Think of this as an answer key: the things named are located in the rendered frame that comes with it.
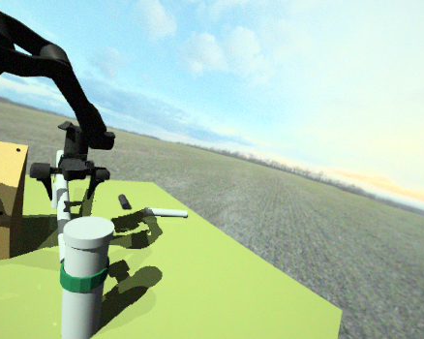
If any green cup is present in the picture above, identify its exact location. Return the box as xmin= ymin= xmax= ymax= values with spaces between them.
xmin=60 ymin=257 xmax=109 ymax=293

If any dark grey cylinder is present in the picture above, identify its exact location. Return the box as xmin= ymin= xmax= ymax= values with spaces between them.
xmin=118 ymin=194 xmax=130 ymax=210

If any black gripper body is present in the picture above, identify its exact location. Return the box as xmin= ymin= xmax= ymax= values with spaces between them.
xmin=30 ymin=146 xmax=110 ymax=181

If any grey capped post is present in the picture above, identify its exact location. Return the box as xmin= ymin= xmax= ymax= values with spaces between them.
xmin=61 ymin=217 xmax=114 ymax=339

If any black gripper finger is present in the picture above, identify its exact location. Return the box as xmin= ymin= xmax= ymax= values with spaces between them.
xmin=36 ymin=175 xmax=52 ymax=201
xmin=87 ymin=176 xmax=104 ymax=200

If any pale grey cylinder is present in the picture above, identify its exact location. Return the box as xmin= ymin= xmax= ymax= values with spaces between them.
xmin=56 ymin=150 xmax=72 ymax=263

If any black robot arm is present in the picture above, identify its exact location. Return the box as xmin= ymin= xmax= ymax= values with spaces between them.
xmin=0 ymin=12 xmax=116 ymax=181

